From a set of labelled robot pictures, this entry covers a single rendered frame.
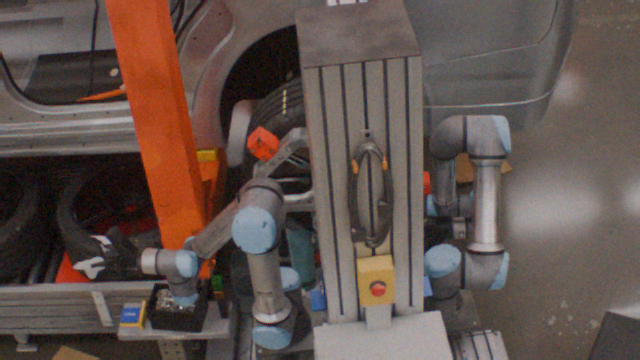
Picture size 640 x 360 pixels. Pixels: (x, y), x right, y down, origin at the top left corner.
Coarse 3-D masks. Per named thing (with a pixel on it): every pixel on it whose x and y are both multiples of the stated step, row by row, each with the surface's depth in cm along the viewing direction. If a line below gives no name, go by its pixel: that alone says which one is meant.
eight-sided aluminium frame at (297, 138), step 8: (296, 128) 329; (304, 128) 328; (288, 136) 328; (296, 136) 325; (304, 136) 325; (280, 144) 331; (288, 144) 326; (296, 144) 326; (304, 144) 326; (280, 152) 328; (288, 152) 328; (272, 160) 331; (280, 160) 331; (256, 168) 336; (264, 168) 333; (272, 168) 333; (256, 176) 335; (288, 224) 356; (296, 224) 358; (288, 232) 353; (312, 232) 360; (312, 240) 357
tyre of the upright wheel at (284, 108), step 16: (272, 96) 346; (288, 96) 338; (256, 112) 351; (272, 112) 337; (288, 112) 331; (304, 112) 328; (256, 128) 341; (272, 128) 332; (288, 128) 332; (256, 160) 341
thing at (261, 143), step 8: (256, 136) 327; (264, 136) 328; (272, 136) 331; (248, 144) 329; (256, 144) 326; (264, 144) 326; (272, 144) 328; (256, 152) 328; (264, 152) 328; (272, 152) 328; (264, 160) 331
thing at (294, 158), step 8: (288, 160) 344; (296, 160) 345; (304, 160) 344; (280, 168) 373; (304, 168) 347; (272, 176) 351; (280, 176) 350; (288, 176) 350; (296, 176) 350; (304, 176) 349; (280, 184) 366; (288, 184) 372; (296, 184) 376; (304, 184) 378; (312, 184) 352; (288, 192) 368; (296, 192) 356; (304, 192) 356; (288, 216) 359; (296, 216) 362; (304, 216) 364; (304, 224) 362
